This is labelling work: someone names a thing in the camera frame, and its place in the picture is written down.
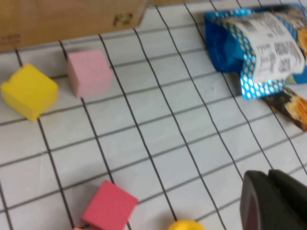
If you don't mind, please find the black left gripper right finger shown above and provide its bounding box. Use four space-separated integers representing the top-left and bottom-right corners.
268 169 307 230

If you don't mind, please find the light pink foam cube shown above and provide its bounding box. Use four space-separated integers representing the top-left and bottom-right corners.
66 49 113 98

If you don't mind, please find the yellow foam cube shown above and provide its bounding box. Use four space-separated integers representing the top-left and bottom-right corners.
0 63 59 122

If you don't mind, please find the dark pink foam cube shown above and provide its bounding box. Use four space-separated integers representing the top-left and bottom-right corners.
81 180 139 230

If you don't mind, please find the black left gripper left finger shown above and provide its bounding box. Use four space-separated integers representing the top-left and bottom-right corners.
239 169 300 230

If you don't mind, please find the small brown snack packet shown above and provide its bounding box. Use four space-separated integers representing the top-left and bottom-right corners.
261 86 307 132

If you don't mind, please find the cardboard box with F2 print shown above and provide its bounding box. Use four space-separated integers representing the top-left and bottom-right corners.
0 0 149 52

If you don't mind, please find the blue potato chip bag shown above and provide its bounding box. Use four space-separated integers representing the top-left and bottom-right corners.
203 3 307 100

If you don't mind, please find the yellow round object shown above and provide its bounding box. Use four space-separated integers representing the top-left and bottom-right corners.
167 220 206 230

